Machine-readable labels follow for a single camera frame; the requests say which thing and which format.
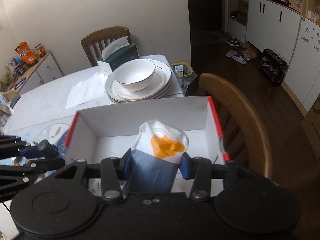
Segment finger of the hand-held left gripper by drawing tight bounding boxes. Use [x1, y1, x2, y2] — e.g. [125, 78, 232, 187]
[0, 156, 66, 183]
[0, 135, 58, 160]

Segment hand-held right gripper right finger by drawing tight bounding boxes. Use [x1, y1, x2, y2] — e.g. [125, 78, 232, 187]
[179, 152, 253, 202]

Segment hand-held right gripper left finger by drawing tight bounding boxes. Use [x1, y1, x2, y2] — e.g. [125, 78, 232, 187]
[54, 149, 132, 202]

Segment red cardboard box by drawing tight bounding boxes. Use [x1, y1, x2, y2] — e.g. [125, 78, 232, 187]
[64, 96, 230, 195]

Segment marble desktop with blue pattern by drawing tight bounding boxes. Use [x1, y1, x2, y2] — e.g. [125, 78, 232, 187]
[0, 54, 185, 233]

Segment beige wooden holder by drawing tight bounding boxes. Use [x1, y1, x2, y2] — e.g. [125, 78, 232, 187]
[0, 90, 20, 103]

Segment wooden chair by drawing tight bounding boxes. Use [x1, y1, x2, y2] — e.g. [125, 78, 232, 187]
[199, 72, 273, 180]
[80, 26, 132, 67]

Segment white paper napkin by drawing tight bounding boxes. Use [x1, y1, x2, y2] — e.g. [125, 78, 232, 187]
[65, 72, 110, 110]

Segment white side cabinet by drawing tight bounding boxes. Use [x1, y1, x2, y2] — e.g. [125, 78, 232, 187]
[15, 50, 64, 95]

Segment white bowl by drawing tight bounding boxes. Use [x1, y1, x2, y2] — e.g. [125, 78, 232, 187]
[113, 59, 156, 92]

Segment yellow trash bin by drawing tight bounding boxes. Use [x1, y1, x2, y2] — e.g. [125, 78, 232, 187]
[171, 62, 197, 97]

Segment orange snack bag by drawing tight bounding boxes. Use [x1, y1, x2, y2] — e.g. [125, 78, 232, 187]
[15, 42, 38, 67]

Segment red lid jar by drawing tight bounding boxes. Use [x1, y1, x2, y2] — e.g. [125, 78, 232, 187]
[35, 44, 47, 58]

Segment green tissue box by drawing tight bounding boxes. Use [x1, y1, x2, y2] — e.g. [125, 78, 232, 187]
[97, 36, 139, 75]

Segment pink slippers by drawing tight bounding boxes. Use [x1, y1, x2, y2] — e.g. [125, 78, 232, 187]
[242, 49, 258, 60]

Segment brown cardboard carton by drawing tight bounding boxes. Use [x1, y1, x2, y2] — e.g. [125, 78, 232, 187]
[300, 102, 320, 159]

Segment black shoe rack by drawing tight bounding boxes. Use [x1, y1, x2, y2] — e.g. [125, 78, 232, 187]
[259, 49, 288, 87]

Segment dark entrance door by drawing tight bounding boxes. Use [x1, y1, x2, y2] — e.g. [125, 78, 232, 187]
[186, 0, 223, 45]

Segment white cabinet with stickers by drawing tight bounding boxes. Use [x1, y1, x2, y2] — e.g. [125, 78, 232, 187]
[284, 17, 320, 117]

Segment white lower cabinet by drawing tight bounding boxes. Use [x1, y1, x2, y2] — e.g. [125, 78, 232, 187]
[245, 0, 302, 63]

